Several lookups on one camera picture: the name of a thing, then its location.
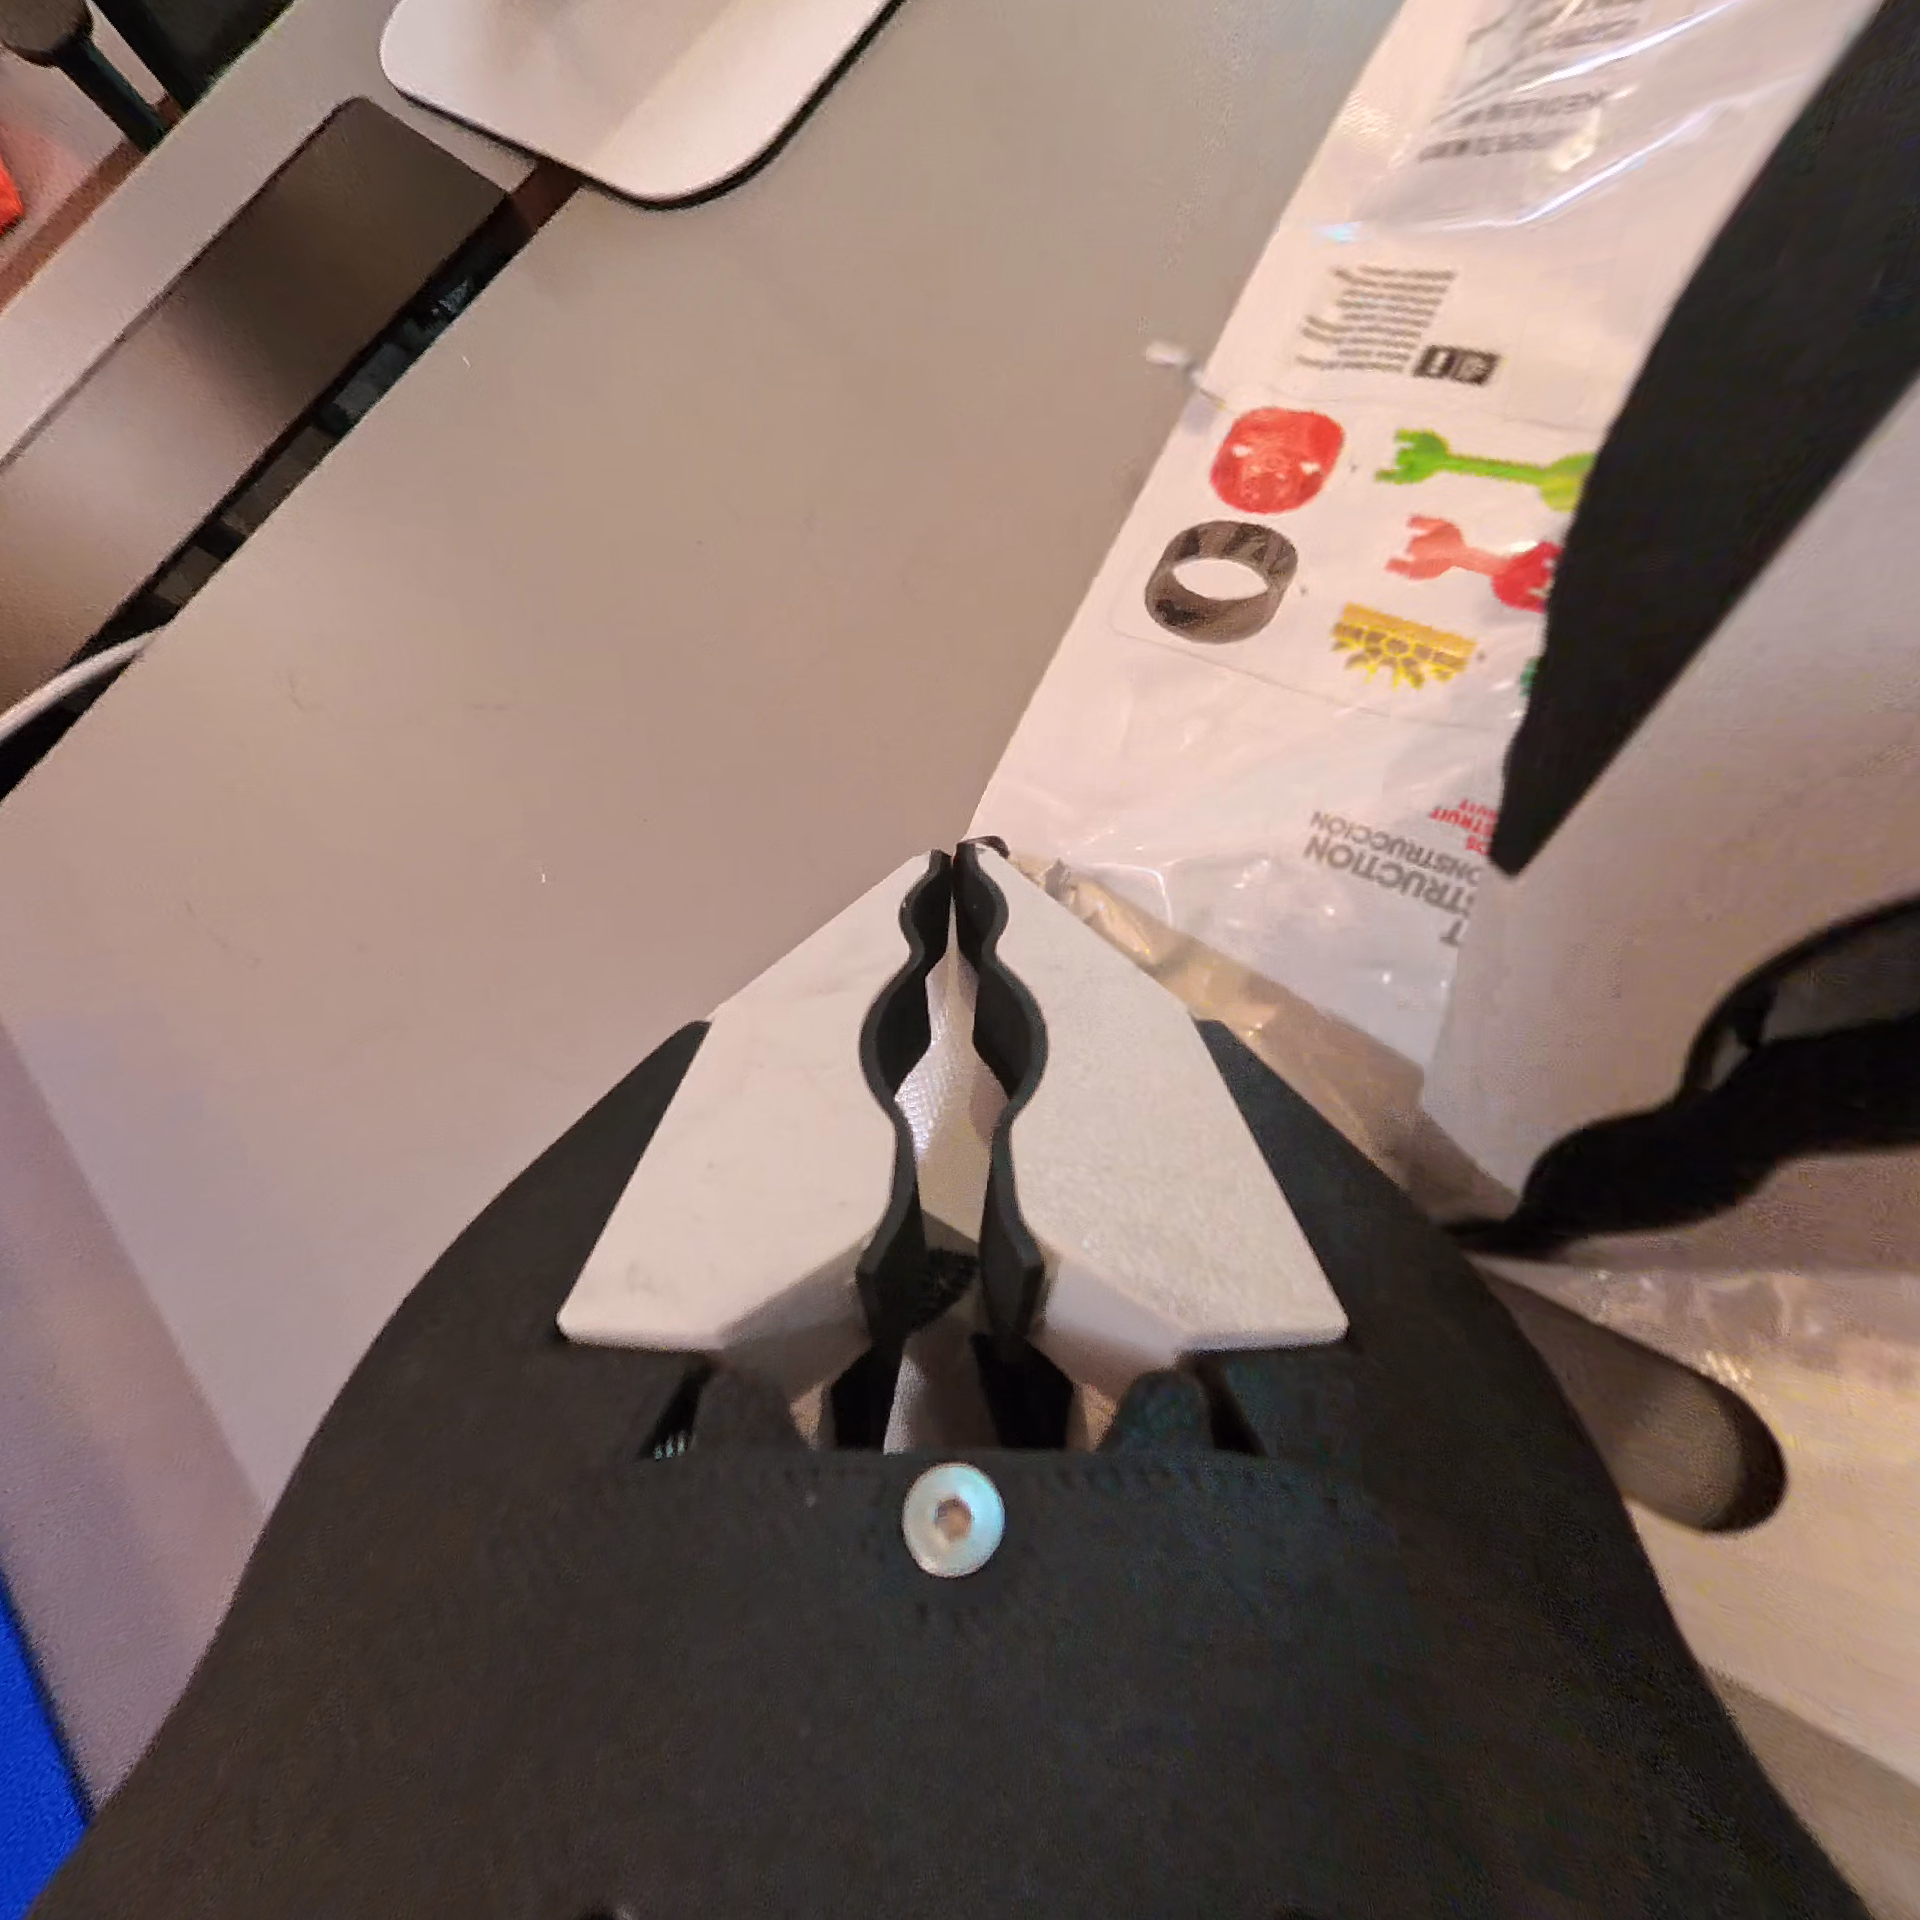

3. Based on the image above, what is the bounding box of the white cable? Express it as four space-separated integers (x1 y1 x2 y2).
0 631 160 747

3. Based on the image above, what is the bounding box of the white document stand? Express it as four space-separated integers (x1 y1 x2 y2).
380 0 906 208

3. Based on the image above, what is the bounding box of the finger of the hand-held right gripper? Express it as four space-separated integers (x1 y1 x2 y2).
1428 393 1920 1258

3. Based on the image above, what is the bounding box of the printed plastic toy bag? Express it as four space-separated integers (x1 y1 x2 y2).
972 0 1920 1802

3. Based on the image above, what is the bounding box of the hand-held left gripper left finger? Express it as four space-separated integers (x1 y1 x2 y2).
556 847 955 1451

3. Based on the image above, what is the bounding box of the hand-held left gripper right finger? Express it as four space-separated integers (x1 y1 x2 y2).
955 847 1350 1451

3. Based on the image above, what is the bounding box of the blue plastic bin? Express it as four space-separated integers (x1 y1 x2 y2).
0 1575 91 1920

